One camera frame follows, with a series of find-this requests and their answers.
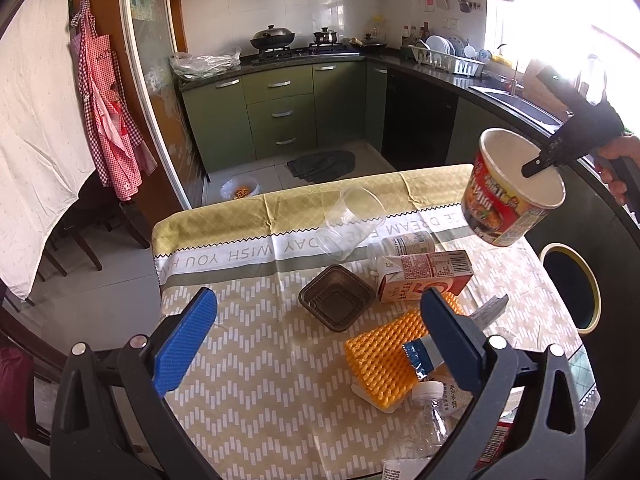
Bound clear plastic bags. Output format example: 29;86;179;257
169;47;242;81

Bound patterned beige tablecloth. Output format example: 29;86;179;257
152;165;600;479

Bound green kitchen cabinets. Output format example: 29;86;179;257
180;55;544;172

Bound red instant noodle cup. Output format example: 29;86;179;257
462;128;566;247

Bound person's hand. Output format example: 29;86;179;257
596;134;640;205

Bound red white milk carton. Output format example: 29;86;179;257
378;250;474;302

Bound red snack package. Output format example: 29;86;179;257
475;420;512;470

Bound white bowl on floor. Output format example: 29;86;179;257
220;176;262;200

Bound clear plastic cup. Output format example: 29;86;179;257
317;186;386;261

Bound white hanging cloth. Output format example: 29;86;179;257
1;0;94;298

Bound blue silver snack wrapper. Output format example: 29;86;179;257
402;292;510;380

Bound orange foam fruit net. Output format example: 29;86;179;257
344;291;464;413

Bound brown square plastic tray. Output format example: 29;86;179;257
298;264;375;333

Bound yellow rimmed trash bin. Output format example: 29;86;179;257
539;243;602;335

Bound clear plastic water bottle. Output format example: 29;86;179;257
382;380;472;480

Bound small black pot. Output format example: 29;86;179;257
314;26;337;46

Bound dark floor mat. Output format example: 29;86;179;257
286;150;356;184

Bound white dish rack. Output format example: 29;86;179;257
410;35;485;78

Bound black wok with lid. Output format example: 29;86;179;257
250;24;295;52

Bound steel kitchen sink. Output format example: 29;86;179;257
471;86;562;131

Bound red checkered apron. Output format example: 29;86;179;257
70;0;157;202

